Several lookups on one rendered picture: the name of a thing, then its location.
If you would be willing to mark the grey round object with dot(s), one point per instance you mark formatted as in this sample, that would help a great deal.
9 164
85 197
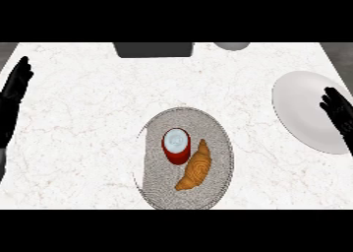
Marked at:
232 45

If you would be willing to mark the red can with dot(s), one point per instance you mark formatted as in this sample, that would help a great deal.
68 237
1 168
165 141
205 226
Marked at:
177 146

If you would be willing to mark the brown croissant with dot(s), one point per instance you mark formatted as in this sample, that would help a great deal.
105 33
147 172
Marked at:
196 169

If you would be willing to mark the white plate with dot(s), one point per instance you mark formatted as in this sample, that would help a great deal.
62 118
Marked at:
305 108

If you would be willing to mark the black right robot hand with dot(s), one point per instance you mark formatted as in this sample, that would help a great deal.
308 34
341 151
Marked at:
347 114

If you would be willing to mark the dark grey rectangular appliance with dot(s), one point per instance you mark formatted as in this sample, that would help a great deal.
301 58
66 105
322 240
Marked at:
153 49

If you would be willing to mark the grey oval placemat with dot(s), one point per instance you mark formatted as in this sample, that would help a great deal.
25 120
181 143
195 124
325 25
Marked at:
187 157

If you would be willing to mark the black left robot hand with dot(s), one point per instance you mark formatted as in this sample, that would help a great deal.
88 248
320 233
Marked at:
6 98

